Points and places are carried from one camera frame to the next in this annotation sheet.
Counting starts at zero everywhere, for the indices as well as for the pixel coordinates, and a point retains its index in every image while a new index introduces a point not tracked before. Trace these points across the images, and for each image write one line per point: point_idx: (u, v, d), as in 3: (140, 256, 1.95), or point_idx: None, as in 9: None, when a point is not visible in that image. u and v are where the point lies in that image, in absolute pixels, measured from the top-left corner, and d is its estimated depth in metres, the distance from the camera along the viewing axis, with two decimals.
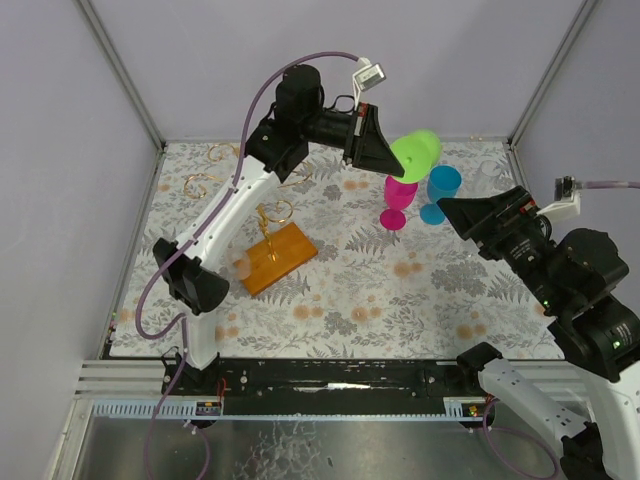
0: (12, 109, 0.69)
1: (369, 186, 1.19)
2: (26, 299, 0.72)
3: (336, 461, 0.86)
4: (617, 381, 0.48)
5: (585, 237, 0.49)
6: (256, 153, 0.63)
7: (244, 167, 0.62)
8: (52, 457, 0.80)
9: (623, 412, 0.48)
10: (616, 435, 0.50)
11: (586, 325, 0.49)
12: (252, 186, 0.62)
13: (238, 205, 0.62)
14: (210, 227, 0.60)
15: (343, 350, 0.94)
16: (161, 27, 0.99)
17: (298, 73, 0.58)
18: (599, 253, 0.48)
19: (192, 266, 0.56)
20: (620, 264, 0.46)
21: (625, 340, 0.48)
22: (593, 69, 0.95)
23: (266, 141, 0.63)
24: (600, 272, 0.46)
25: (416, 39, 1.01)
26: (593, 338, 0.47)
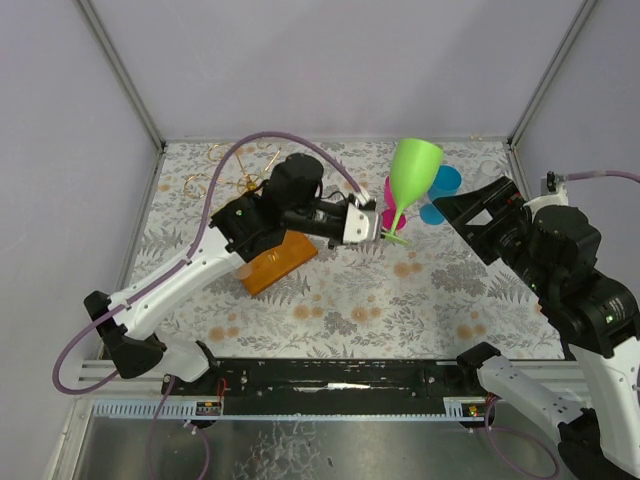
0: (11, 109, 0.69)
1: (369, 186, 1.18)
2: (26, 298, 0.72)
3: (335, 460, 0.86)
4: (610, 357, 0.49)
5: (554, 212, 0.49)
6: (227, 227, 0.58)
7: (203, 237, 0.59)
8: (51, 457, 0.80)
9: (618, 388, 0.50)
10: (612, 411, 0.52)
11: (576, 298, 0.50)
12: (207, 261, 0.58)
13: (186, 278, 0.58)
14: (149, 295, 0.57)
15: (343, 350, 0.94)
16: (161, 27, 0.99)
17: (298, 162, 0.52)
18: (566, 220, 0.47)
19: (116, 335, 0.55)
20: (592, 232, 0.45)
21: (618, 313, 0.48)
22: (593, 69, 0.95)
23: (243, 219, 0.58)
24: (574, 241, 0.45)
25: (417, 39, 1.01)
26: (584, 312, 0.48)
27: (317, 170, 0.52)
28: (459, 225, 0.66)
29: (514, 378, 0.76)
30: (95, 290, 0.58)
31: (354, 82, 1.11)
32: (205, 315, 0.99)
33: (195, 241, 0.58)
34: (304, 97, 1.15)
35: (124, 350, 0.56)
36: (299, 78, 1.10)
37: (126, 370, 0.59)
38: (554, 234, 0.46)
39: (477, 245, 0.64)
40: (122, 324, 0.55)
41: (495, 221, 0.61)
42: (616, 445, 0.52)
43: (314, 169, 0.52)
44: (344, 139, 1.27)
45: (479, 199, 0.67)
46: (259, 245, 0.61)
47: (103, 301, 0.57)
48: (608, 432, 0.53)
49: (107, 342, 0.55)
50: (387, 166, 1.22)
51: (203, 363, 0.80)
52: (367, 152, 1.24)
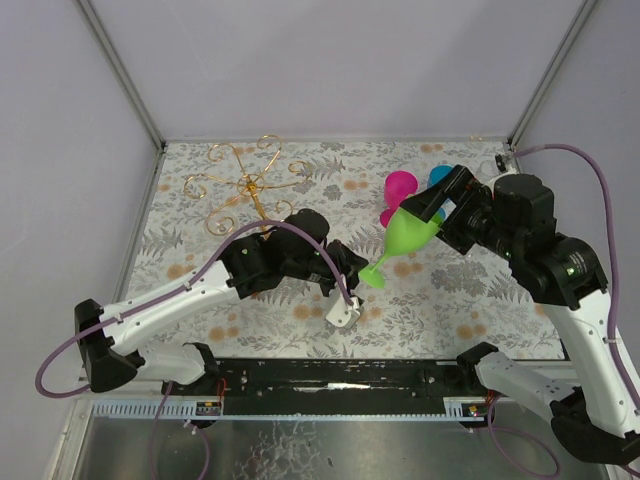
0: (12, 110, 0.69)
1: (369, 186, 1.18)
2: (26, 298, 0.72)
3: (335, 461, 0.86)
4: (576, 309, 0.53)
5: (511, 180, 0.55)
6: (230, 262, 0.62)
7: (210, 269, 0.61)
8: (52, 457, 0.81)
9: (590, 341, 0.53)
10: (590, 371, 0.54)
11: (542, 256, 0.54)
12: (207, 290, 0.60)
13: (183, 303, 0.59)
14: (142, 312, 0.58)
15: (343, 349, 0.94)
16: (161, 27, 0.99)
17: (310, 219, 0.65)
18: (520, 184, 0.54)
19: (101, 346, 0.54)
20: (545, 193, 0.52)
21: (578, 265, 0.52)
22: (593, 69, 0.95)
23: (248, 258, 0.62)
24: (528, 199, 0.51)
25: (416, 39, 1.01)
26: (548, 267, 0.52)
27: (324, 229, 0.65)
28: (428, 216, 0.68)
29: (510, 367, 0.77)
30: (90, 299, 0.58)
31: (354, 82, 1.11)
32: (205, 316, 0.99)
33: (199, 271, 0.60)
34: (304, 97, 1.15)
35: (106, 364, 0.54)
36: (299, 78, 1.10)
37: (98, 384, 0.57)
38: (511, 196, 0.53)
39: (450, 234, 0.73)
40: (110, 337, 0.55)
41: (458, 207, 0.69)
42: (600, 407, 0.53)
43: (324, 228, 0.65)
44: (344, 139, 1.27)
45: (438, 189, 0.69)
46: (256, 287, 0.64)
47: (96, 311, 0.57)
48: (592, 398, 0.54)
49: (89, 352, 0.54)
50: (386, 166, 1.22)
51: (198, 367, 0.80)
52: (367, 152, 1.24)
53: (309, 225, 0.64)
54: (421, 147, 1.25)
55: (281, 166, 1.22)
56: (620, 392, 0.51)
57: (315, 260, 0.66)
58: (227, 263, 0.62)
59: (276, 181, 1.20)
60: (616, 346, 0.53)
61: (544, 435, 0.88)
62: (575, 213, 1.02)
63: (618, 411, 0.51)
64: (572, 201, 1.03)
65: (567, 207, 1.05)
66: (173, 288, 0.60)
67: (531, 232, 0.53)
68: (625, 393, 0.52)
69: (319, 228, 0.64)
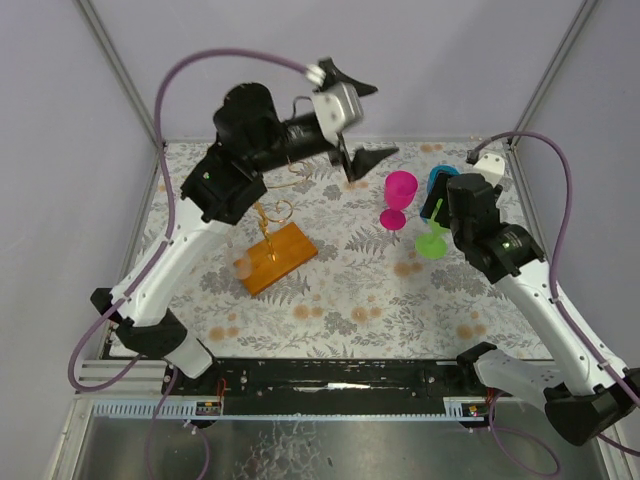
0: (12, 111, 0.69)
1: (369, 186, 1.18)
2: (27, 297, 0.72)
3: (335, 460, 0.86)
4: (518, 276, 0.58)
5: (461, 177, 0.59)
6: (197, 195, 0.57)
7: (182, 214, 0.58)
8: (51, 457, 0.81)
9: (538, 305, 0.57)
10: (551, 337, 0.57)
11: (487, 238, 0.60)
12: (188, 236, 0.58)
13: (175, 257, 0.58)
14: (144, 283, 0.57)
15: (343, 349, 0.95)
16: (161, 27, 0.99)
17: (240, 98, 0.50)
18: (467, 179, 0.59)
19: (125, 325, 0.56)
20: (485, 185, 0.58)
21: (514, 241, 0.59)
22: (592, 68, 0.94)
23: (212, 184, 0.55)
24: (472, 191, 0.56)
25: (416, 40, 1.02)
26: (491, 249, 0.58)
27: (264, 104, 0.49)
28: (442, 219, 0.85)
29: (508, 363, 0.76)
30: (98, 288, 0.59)
31: (354, 82, 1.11)
32: (205, 315, 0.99)
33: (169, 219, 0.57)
34: (304, 97, 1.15)
35: (140, 339, 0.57)
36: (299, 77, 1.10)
37: (153, 351, 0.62)
38: (460, 190, 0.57)
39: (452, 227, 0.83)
40: (128, 316, 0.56)
41: None
42: (569, 370, 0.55)
43: (263, 102, 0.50)
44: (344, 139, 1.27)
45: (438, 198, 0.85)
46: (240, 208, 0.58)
47: (107, 296, 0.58)
48: (563, 365, 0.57)
49: (120, 333, 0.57)
50: (386, 166, 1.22)
51: (206, 359, 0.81)
52: None
53: (236, 112, 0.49)
54: (421, 147, 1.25)
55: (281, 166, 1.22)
56: (578, 349, 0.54)
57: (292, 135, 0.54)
58: (193, 192, 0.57)
59: (276, 181, 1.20)
60: (563, 303, 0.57)
61: (544, 435, 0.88)
62: (575, 213, 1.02)
63: (581, 368, 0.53)
64: (571, 200, 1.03)
65: (567, 207, 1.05)
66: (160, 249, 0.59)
67: (478, 219, 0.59)
68: (583, 348, 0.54)
69: (251, 114, 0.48)
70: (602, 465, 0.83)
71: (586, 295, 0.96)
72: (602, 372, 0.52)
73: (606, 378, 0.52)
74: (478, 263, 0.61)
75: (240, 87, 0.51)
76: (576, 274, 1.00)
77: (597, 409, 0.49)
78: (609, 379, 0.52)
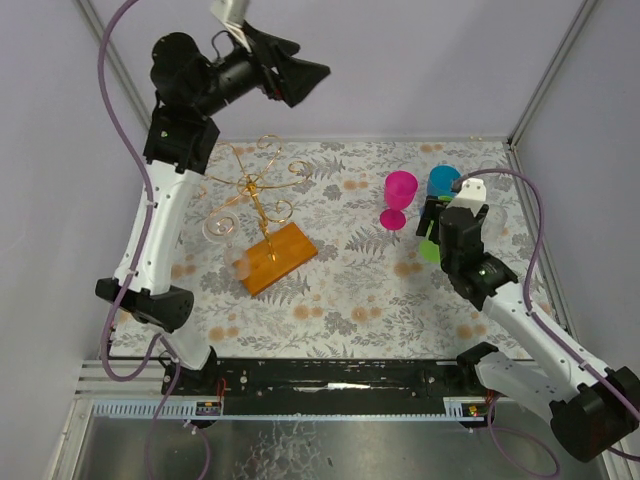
0: (11, 111, 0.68)
1: (369, 185, 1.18)
2: (27, 297, 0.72)
3: (335, 460, 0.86)
4: (495, 295, 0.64)
5: (454, 214, 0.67)
6: (163, 155, 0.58)
7: (154, 175, 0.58)
8: (51, 457, 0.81)
9: (516, 318, 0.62)
10: (534, 346, 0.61)
11: (471, 268, 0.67)
12: (170, 193, 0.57)
13: (165, 217, 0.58)
14: (145, 252, 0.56)
15: (343, 349, 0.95)
16: (161, 28, 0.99)
17: (166, 48, 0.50)
18: (459, 216, 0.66)
19: (144, 298, 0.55)
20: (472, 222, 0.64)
21: (491, 268, 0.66)
22: (592, 68, 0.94)
23: (171, 137, 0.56)
24: (461, 229, 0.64)
25: (416, 40, 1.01)
26: (472, 278, 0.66)
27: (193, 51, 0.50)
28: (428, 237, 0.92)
29: (509, 369, 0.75)
30: (97, 281, 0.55)
31: (354, 82, 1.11)
32: (205, 315, 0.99)
33: (146, 183, 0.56)
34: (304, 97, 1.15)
35: (162, 307, 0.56)
36: None
37: (174, 322, 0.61)
38: (450, 225, 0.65)
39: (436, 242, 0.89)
40: (142, 289, 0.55)
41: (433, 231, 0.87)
42: (556, 375, 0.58)
43: (191, 50, 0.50)
44: (344, 139, 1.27)
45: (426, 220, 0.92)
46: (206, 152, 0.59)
47: (113, 281, 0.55)
48: (551, 372, 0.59)
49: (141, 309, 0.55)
50: (386, 166, 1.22)
51: (204, 349, 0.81)
52: (367, 152, 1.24)
53: (169, 61, 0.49)
54: (421, 147, 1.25)
55: (281, 166, 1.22)
56: (558, 353, 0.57)
57: (226, 73, 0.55)
58: (160, 153, 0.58)
59: (276, 181, 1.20)
60: (538, 315, 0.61)
61: (544, 435, 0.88)
62: (575, 213, 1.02)
63: (563, 371, 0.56)
64: (571, 200, 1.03)
65: (567, 207, 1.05)
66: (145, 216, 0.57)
67: (465, 253, 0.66)
68: (562, 352, 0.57)
69: (184, 62, 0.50)
70: (602, 465, 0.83)
71: (586, 295, 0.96)
72: (584, 372, 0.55)
73: (588, 378, 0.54)
74: (463, 289, 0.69)
75: (162, 42, 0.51)
76: (576, 274, 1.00)
77: (587, 410, 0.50)
78: (592, 378, 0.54)
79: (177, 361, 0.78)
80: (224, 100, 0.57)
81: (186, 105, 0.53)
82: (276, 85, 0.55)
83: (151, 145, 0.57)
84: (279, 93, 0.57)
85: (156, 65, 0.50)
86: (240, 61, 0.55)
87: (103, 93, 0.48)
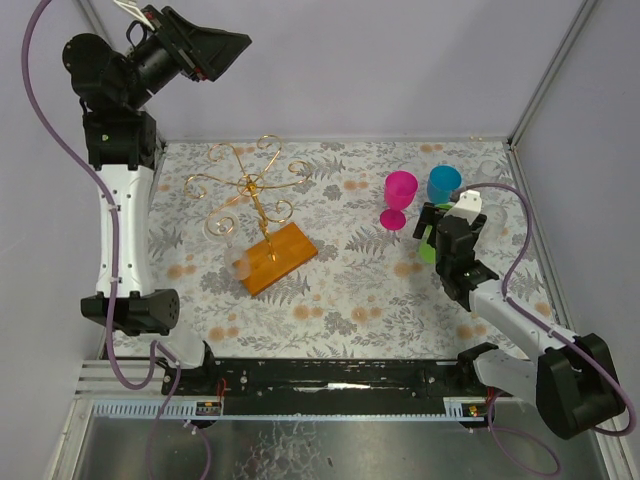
0: (12, 111, 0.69)
1: (369, 186, 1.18)
2: (26, 296, 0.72)
3: (335, 461, 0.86)
4: (476, 288, 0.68)
5: (450, 221, 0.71)
6: (112, 157, 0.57)
7: (108, 178, 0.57)
8: (51, 457, 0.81)
9: (494, 305, 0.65)
10: (507, 325, 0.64)
11: (458, 272, 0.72)
12: (130, 192, 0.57)
13: (131, 218, 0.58)
14: (122, 257, 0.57)
15: (343, 350, 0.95)
16: None
17: (77, 53, 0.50)
18: (454, 224, 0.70)
19: (137, 301, 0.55)
20: (468, 232, 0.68)
21: (475, 271, 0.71)
22: (592, 67, 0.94)
23: (112, 139, 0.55)
24: (454, 238, 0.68)
25: (416, 40, 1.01)
26: (457, 282, 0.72)
27: (106, 51, 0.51)
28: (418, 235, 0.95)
29: (506, 360, 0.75)
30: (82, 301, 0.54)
31: (354, 83, 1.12)
32: (205, 315, 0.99)
33: (102, 189, 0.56)
34: (304, 97, 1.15)
35: (156, 305, 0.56)
36: (299, 77, 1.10)
37: (168, 322, 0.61)
38: (446, 233, 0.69)
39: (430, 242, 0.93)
40: (131, 291, 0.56)
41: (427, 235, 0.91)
42: (528, 348, 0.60)
43: (104, 49, 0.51)
44: (344, 139, 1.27)
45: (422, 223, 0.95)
46: (150, 145, 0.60)
47: (101, 296, 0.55)
48: (524, 348, 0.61)
49: (136, 313, 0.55)
50: (387, 166, 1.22)
51: (200, 346, 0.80)
52: (367, 152, 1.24)
53: (85, 67, 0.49)
54: (421, 147, 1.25)
55: (281, 166, 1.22)
56: (528, 325, 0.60)
57: (143, 66, 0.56)
58: (107, 157, 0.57)
59: (276, 181, 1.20)
60: (513, 299, 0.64)
61: (544, 434, 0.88)
62: (574, 213, 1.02)
63: (532, 340, 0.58)
64: (571, 200, 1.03)
65: (567, 207, 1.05)
66: (110, 221, 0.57)
67: (456, 258, 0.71)
68: (532, 325, 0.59)
69: (100, 61, 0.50)
70: (602, 465, 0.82)
71: (586, 295, 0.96)
72: (551, 339, 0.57)
73: (555, 343, 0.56)
74: (451, 291, 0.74)
75: (69, 49, 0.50)
76: (576, 273, 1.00)
77: (554, 369, 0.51)
78: (559, 343, 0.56)
79: (177, 364, 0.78)
80: (148, 89, 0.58)
81: (117, 106, 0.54)
82: (194, 63, 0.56)
83: (94, 151, 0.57)
84: (200, 71, 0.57)
85: (74, 73, 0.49)
86: (154, 50, 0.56)
87: (30, 95, 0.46)
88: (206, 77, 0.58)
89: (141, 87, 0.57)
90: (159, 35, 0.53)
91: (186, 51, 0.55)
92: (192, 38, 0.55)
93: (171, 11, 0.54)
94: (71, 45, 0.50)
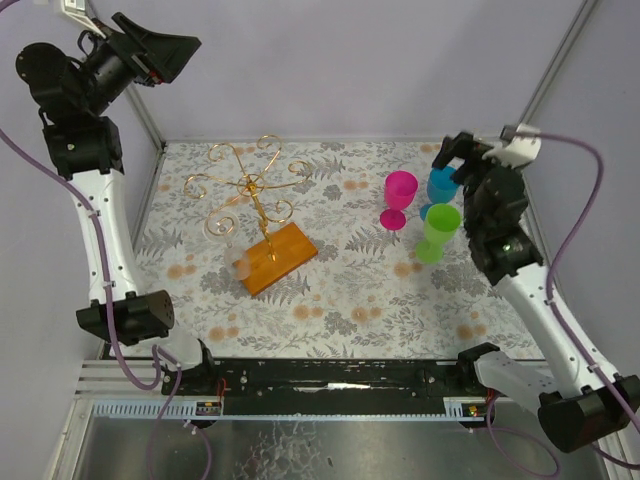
0: (11, 110, 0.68)
1: (369, 186, 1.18)
2: (26, 297, 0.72)
3: (335, 461, 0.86)
4: (515, 277, 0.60)
5: (502, 177, 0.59)
6: (82, 165, 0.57)
7: (82, 185, 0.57)
8: (51, 457, 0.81)
9: (531, 305, 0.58)
10: (543, 336, 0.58)
11: (496, 240, 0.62)
12: (108, 196, 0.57)
13: (113, 221, 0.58)
14: (111, 260, 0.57)
15: (343, 349, 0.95)
16: (161, 27, 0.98)
17: (32, 63, 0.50)
18: (506, 184, 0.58)
19: (136, 304, 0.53)
20: (523, 199, 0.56)
21: (516, 247, 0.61)
22: (593, 67, 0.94)
23: (79, 146, 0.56)
24: (506, 203, 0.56)
25: (417, 40, 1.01)
26: (493, 252, 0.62)
27: (58, 57, 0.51)
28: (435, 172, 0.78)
29: (507, 364, 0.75)
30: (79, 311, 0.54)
31: (354, 82, 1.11)
32: (205, 316, 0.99)
33: (78, 197, 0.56)
34: (304, 97, 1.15)
35: (155, 306, 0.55)
36: (300, 77, 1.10)
37: (168, 319, 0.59)
38: (495, 194, 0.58)
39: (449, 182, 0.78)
40: (128, 294, 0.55)
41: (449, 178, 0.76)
42: (561, 374, 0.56)
43: (55, 56, 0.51)
44: (344, 139, 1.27)
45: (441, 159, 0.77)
46: (118, 149, 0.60)
47: (97, 305, 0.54)
48: (554, 367, 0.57)
49: (137, 319, 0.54)
50: (387, 166, 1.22)
51: (200, 349, 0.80)
52: (367, 152, 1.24)
53: (44, 74, 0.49)
54: (421, 147, 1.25)
55: (281, 166, 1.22)
56: (570, 350, 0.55)
57: (98, 73, 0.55)
58: (77, 166, 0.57)
59: (276, 181, 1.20)
60: (556, 305, 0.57)
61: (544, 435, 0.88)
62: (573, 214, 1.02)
63: (570, 369, 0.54)
64: (571, 201, 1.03)
65: (567, 207, 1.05)
66: (93, 228, 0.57)
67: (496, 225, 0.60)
68: (573, 349, 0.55)
69: (58, 68, 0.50)
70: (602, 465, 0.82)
71: (586, 295, 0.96)
72: (592, 375, 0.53)
73: (596, 381, 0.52)
74: (479, 262, 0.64)
75: (21, 60, 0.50)
76: (576, 274, 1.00)
77: (585, 411, 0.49)
78: (599, 382, 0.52)
79: (177, 366, 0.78)
80: (106, 98, 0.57)
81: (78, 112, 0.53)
82: (148, 67, 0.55)
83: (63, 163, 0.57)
84: (155, 75, 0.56)
85: (33, 81, 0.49)
86: (106, 58, 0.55)
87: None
88: (163, 80, 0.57)
89: (100, 96, 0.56)
90: (112, 42, 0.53)
91: (138, 55, 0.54)
92: (145, 42, 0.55)
93: (122, 17, 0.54)
94: (26, 58, 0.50)
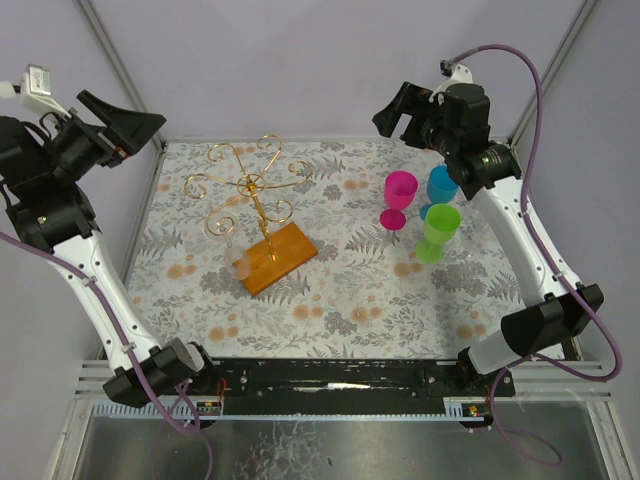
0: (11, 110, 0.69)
1: (369, 185, 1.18)
2: (26, 297, 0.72)
3: (335, 461, 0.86)
4: (491, 188, 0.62)
5: (460, 88, 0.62)
6: (62, 233, 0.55)
7: (70, 256, 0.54)
8: (51, 457, 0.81)
9: (505, 216, 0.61)
10: (514, 246, 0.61)
11: (470, 152, 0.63)
12: (101, 258, 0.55)
13: (114, 284, 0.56)
14: (123, 324, 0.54)
15: (343, 349, 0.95)
16: (160, 27, 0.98)
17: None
18: (465, 90, 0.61)
19: (163, 357, 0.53)
20: (483, 98, 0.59)
21: (495, 157, 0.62)
22: (594, 68, 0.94)
23: (53, 217, 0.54)
24: (466, 102, 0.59)
25: (416, 40, 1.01)
26: (471, 163, 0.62)
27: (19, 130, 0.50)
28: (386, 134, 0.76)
29: None
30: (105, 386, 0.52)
31: (354, 82, 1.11)
32: (205, 315, 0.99)
33: (69, 268, 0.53)
34: (304, 98, 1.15)
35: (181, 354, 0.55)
36: (300, 77, 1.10)
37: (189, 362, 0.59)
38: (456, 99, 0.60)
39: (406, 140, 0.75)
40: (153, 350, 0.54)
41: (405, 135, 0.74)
42: (525, 281, 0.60)
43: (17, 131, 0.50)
44: (344, 139, 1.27)
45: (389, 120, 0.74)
46: (90, 214, 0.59)
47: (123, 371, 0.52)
48: (521, 275, 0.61)
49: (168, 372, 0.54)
50: (387, 166, 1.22)
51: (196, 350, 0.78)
52: (367, 152, 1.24)
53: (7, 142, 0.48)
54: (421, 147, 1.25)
55: (281, 166, 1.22)
56: (536, 260, 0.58)
57: (65, 153, 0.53)
58: (54, 237, 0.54)
59: (276, 181, 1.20)
60: (530, 217, 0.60)
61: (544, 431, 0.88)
62: (573, 214, 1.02)
63: (536, 276, 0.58)
64: (570, 200, 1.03)
65: (566, 207, 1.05)
66: (91, 296, 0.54)
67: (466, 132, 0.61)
68: (541, 259, 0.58)
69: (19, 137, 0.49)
70: (601, 465, 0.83)
71: None
72: (556, 283, 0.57)
73: (557, 288, 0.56)
74: (457, 177, 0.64)
75: None
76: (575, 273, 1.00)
77: (545, 313, 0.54)
78: (561, 289, 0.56)
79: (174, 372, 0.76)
80: (72, 176, 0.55)
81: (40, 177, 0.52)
82: (114, 142, 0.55)
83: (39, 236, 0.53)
84: (122, 149, 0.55)
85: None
86: (74, 139, 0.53)
87: None
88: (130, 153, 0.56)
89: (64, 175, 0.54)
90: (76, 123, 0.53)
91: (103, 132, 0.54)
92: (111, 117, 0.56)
93: (87, 93, 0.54)
94: None
